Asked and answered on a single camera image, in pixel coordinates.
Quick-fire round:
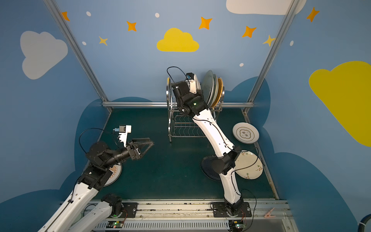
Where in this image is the grey-green plain plate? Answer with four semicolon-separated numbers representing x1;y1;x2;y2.
201;70;214;102

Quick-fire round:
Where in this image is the white plate green lettered rim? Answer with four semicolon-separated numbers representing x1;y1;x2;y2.
208;74;218;107

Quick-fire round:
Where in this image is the pale green flower plate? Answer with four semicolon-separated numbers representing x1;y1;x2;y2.
212;74;219;104

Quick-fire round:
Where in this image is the orange woven round plate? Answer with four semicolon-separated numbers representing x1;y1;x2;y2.
210;78;224;108

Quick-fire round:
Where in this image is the white plate orange sunburst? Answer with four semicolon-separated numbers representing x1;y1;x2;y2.
193;74;202;91

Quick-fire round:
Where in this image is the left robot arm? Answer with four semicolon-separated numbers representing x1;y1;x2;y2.
40;138;154;232

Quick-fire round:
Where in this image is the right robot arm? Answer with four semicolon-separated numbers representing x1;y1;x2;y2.
169;81;244;216

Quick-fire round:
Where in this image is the chrome two-tier dish rack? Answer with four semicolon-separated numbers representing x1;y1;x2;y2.
166;77;225;142

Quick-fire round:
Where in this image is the white sunburst plate at left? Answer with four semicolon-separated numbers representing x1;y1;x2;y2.
104;163;122;187

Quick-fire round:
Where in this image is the dark blue round plate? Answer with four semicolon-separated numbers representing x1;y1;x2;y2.
200;156;221;182

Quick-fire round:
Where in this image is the left green circuit board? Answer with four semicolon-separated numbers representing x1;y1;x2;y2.
106;221;124;229

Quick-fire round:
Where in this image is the green circuit board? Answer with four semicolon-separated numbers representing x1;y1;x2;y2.
229;220;246;232
106;221;124;229

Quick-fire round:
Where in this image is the cream floral plate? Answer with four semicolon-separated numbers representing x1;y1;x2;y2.
235;151;263;180

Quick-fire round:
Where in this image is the right green circuit board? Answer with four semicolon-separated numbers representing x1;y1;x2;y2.
229;220;246;232

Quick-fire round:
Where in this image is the pink clothes peg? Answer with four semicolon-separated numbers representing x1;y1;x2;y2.
264;208;276;218

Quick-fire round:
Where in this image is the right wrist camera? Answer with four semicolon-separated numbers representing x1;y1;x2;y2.
186;72;197;94

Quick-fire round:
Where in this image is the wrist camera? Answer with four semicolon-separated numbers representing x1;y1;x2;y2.
186;72;197;94
113;125;132;147

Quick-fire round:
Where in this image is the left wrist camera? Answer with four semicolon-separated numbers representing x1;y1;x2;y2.
113;125;132;147

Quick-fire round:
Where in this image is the aluminium frame back bar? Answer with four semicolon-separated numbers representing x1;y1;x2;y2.
102;101;254;108

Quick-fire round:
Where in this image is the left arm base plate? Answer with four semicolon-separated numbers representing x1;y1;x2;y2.
117;202;138;218

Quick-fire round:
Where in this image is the right aluminium frame post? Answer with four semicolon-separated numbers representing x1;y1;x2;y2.
243;0;300;116

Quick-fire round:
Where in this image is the aluminium frame post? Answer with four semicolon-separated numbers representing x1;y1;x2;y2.
44;0;109;103
243;0;300;116

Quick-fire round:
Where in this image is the white plate black ring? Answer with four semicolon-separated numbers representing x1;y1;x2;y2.
232;122;260;145

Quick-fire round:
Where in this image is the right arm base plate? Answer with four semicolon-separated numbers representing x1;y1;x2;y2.
211;202;252;218

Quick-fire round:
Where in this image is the left aluminium frame post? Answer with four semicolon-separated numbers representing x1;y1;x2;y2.
44;0;109;103

